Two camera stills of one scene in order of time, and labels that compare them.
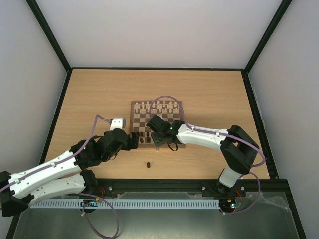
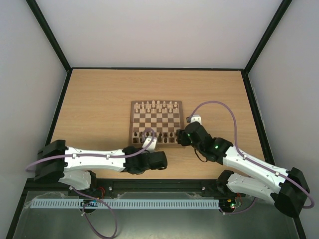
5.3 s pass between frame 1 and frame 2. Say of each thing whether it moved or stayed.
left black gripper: moved
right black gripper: moved
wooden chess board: stayed
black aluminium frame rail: stayed
